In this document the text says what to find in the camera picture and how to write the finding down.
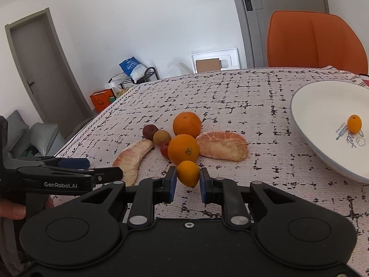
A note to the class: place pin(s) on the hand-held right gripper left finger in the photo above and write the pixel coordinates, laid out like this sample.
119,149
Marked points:
172,185

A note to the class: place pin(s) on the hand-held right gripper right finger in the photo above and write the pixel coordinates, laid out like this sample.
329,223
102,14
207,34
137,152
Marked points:
205,185

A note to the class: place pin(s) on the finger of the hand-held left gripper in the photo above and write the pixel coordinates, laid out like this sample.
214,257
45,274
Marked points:
73,162
108,174

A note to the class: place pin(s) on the small oval orange kumquat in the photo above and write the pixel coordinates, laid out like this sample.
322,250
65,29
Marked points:
188,173

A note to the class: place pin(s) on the long peeled pomelo segment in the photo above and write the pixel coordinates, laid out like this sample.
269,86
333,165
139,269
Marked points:
131,163

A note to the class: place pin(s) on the small red fruit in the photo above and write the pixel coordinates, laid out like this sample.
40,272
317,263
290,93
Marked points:
164,151

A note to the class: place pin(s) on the large orange with navel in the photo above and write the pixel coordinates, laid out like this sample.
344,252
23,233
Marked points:
183,149

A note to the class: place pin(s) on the wide peeled pomelo chunk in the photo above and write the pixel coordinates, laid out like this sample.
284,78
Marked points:
223,146

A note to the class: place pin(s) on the tan longan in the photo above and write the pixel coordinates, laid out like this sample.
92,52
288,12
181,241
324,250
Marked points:
162,137

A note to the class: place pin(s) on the dark red plum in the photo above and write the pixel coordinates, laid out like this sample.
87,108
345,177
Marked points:
149,131

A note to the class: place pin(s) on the large round orange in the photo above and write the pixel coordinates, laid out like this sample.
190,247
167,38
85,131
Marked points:
187,124

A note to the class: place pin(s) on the white plate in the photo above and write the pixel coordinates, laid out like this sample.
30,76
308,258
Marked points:
317,112

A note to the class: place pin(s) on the person's left hand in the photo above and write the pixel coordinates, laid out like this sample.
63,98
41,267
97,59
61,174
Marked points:
11,209

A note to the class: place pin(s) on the grey cushion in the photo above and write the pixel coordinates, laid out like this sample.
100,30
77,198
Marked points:
43,138
16,128

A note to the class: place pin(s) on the orange box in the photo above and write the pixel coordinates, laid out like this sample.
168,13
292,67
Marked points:
101,101

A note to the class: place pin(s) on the brown-grey door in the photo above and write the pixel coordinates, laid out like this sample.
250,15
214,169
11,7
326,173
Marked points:
43,72

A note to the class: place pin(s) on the white black-patterned tablecloth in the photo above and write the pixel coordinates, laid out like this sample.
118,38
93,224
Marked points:
230,92

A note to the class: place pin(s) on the blue plastic bag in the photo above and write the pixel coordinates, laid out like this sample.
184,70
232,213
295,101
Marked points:
129,66

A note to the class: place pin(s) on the clear plastic bag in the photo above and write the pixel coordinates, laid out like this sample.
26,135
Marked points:
177,70

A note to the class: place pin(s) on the brown cardboard piece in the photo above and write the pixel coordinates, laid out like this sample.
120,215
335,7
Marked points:
208,65

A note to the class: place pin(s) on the white foam tray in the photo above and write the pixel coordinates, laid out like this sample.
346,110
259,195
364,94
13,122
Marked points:
227,57

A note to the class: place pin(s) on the small round orange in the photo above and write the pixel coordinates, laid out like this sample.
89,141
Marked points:
354,123

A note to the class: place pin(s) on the orange chair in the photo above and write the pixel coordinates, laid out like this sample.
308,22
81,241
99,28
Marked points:
311,43

